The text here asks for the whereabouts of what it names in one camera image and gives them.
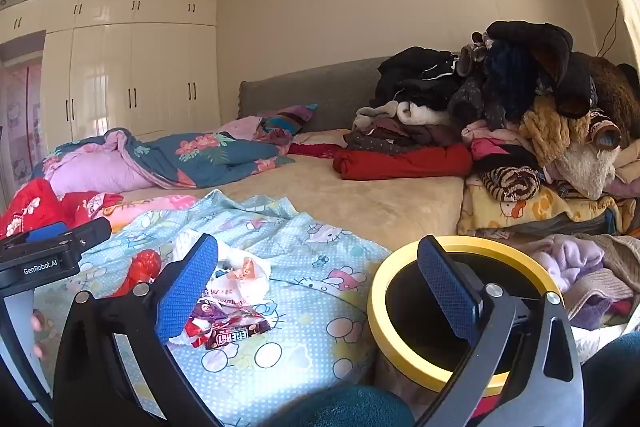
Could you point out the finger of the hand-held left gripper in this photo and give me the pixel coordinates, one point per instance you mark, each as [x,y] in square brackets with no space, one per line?
[92,234]
[47,232]

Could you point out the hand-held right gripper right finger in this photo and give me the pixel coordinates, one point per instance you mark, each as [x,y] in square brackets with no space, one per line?
[445,292]

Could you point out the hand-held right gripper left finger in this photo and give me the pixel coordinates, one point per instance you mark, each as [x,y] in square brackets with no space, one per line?
[187,287]

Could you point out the yellow-rimmed black bin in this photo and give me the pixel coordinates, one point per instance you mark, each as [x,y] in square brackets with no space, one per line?
[400,267]

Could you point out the red plastic packet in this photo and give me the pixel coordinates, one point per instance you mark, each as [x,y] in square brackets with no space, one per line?
[135,272]

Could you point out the dark red snack wrapper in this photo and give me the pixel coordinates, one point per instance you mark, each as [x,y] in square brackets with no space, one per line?
[225,332]

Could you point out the person's left hand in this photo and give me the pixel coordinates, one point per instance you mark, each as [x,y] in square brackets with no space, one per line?
[37,322]

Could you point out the red floral cloth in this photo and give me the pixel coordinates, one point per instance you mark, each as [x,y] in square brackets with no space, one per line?
[30,207]

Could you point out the pink cartoon blanket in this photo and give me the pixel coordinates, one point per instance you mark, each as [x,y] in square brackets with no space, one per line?
[150,207]

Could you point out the blue floral quilt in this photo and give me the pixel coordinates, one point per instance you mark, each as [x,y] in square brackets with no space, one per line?
[165,162]

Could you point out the yellow cartoon blanket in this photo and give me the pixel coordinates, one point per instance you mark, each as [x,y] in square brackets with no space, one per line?
[525,212]

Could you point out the light blue cartoon blanket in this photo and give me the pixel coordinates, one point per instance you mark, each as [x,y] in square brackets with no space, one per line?
[300,257]

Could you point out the pink cartoon closet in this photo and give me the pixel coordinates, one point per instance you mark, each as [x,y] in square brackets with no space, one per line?
[20,117]

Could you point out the brown striped garment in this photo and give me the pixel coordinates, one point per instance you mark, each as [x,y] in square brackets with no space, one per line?
[510,184]

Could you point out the lavender sweater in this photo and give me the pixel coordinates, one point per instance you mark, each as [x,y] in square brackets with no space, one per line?
[570,257]

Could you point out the bed with beige sheet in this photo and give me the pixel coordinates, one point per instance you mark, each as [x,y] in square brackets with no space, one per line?
[350,202]

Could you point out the red jacket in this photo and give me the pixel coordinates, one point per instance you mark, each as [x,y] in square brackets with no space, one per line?
[400,164]

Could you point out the pink garment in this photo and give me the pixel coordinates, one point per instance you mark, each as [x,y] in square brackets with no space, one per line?
[487,147]

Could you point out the dark dotted garment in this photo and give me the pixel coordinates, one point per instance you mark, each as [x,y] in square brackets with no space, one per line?
[385,137]

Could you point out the light pink cloth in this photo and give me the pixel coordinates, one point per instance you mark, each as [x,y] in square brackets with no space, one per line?
[240,127]

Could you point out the cream wardrobe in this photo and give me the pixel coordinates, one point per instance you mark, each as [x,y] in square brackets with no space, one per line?
[150,72]

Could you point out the beige knit sweater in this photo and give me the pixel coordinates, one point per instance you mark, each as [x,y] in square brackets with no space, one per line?
[620,262]

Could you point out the cream garment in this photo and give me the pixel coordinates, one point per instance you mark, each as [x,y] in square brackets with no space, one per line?
[425,114]

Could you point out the white fleece garment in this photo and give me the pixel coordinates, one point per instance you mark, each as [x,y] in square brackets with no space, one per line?
[580,172]

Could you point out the tan fleece garment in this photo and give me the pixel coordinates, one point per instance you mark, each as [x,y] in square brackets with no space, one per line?
[545,132]

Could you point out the grey knit garment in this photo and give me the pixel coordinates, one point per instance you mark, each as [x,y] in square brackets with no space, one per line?
[467,99]

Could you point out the striped pillow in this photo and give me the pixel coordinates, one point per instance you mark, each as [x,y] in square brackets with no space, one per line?
[287,119]

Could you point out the black jacket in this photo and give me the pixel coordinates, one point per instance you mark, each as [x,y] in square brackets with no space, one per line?
[415,74]

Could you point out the beige folded cloth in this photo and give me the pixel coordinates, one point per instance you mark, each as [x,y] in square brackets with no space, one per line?
[627,167]

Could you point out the navy fuzzy garment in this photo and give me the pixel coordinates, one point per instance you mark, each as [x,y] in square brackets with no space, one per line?
[510,77]

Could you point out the brown knitted sleeve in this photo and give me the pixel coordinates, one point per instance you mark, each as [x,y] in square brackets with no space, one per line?
[605,132]

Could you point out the grey padded headboard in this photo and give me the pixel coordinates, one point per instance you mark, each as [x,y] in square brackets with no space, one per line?
[325,87]

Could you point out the black quilted coat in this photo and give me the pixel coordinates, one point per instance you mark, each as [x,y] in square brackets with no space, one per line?
[525,32]

